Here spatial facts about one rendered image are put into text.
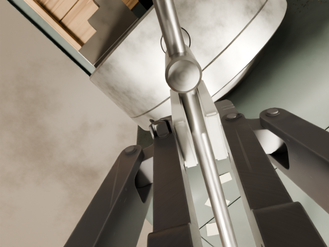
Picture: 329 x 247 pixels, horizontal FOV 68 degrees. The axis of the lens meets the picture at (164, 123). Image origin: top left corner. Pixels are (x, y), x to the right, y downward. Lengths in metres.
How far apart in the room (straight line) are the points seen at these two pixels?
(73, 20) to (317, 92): 0.53
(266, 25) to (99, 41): 0.24
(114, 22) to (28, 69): 1.30
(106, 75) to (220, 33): 0.15
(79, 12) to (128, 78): 0.36
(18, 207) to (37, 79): 0.96
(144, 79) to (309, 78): 0.20
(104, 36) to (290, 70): 0.27
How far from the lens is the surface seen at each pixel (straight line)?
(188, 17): 0.29
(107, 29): 0.42
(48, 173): 1.90
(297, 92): 0.34
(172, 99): 0.17
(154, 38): 0.29
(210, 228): 0.38
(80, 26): 0.66
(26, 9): 1.07
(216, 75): 0.30
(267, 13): 0.35
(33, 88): 1.70
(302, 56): 0.35
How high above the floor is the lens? 1.52
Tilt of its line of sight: 69 degrees down
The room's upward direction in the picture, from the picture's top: 167 degrees clockwise
